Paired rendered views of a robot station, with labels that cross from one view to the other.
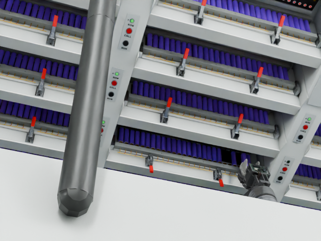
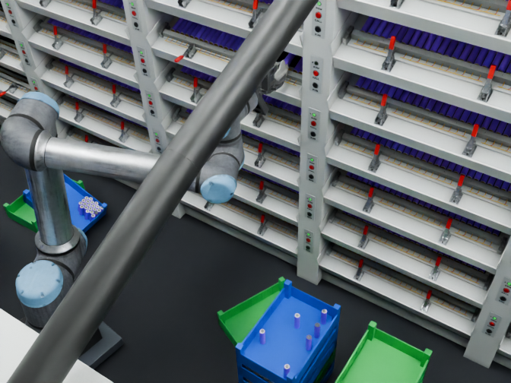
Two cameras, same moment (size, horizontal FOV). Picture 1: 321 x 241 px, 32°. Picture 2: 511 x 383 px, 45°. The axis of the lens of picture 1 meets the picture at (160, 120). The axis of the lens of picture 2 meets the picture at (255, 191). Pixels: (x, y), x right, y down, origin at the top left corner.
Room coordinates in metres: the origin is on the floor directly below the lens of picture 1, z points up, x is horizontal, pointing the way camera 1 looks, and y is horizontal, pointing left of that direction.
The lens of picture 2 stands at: (0.65, -1.52, 2.05)
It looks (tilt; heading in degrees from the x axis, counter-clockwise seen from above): 45 degrees down; 49
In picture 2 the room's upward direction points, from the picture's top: 2 degrees counter-clockwise
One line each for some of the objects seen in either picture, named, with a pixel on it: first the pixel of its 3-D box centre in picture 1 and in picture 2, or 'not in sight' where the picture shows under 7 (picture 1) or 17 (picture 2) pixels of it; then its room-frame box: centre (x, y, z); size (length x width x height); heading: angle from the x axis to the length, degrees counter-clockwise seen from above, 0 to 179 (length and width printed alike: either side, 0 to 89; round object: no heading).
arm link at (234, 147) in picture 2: not in sight; (226, 150); (1.49, -0.45, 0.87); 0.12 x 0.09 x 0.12; 41
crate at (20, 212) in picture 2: not in sight; (46, 199); (1.27, 0.64, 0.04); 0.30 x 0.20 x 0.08; 14
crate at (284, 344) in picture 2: not in sight; (289, 333); (1.42, -0.78, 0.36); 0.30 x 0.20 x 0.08; 14
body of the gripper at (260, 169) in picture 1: (257, 182); (257, 82); (1.67, -0.39, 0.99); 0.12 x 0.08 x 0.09; 14
